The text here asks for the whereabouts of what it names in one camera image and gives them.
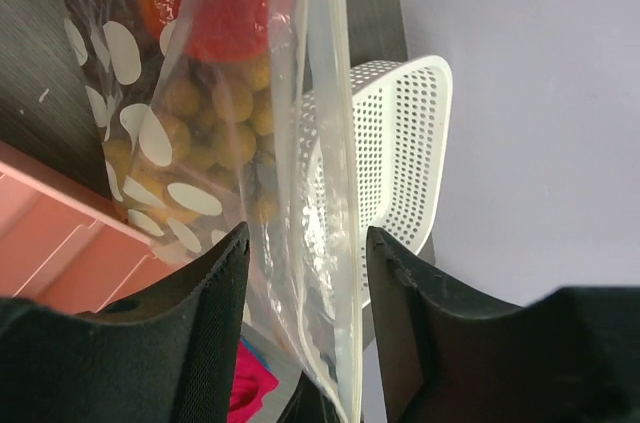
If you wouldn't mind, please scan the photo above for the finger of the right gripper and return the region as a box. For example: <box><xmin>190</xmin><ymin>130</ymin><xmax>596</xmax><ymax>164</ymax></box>
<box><xmin>277</xmin><ymin>373</ymin><xmax>341</xmax><ymax>423</ymax></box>

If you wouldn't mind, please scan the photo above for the clear polka dot zip bag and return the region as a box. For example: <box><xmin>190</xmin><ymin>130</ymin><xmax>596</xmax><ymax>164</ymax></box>
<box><xmin>63</xmin><ymin>0</ymin><xmax>362</xmax><ymax>422</ymax></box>

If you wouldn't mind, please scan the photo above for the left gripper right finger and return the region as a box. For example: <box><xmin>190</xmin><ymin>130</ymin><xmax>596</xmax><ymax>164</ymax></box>
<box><xmin>366</xmin><ymin>227</ymin><xmax>639</xmax><ymax>422</ymax></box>

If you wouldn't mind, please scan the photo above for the white perforated plastic basket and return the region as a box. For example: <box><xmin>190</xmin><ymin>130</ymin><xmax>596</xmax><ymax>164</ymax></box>
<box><xmin>285</xmin><ymin>55</ymin><xmax>453</xmax><ymax>310</ymax></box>

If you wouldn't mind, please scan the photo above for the red folded shirt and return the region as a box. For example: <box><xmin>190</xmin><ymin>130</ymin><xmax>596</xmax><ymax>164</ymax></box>
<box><xmin>227</xmin><ymin>340</ymin><xmax>279</xmax><ymax>423</ymax></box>

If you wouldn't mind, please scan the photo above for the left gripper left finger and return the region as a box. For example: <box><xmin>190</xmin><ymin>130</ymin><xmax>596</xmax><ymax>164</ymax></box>
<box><xmin>1</xmin><ymin>224</ymin><xmax>249</xmax><ymax>422</ymax></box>

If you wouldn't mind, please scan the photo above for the pink divided organizer tray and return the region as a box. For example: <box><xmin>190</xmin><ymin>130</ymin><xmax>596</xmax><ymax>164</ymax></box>
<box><xmin>1</xmin><ymin>144</ymin><xmax>186</xmax><ymax>314</ymax></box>

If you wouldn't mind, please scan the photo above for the fake yellow grape bunch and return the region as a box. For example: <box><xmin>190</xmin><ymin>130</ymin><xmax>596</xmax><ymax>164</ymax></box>
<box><xmin>104</xmin><ymin>53</ymin><xmax>275</xmax><ymax>224</ymax></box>

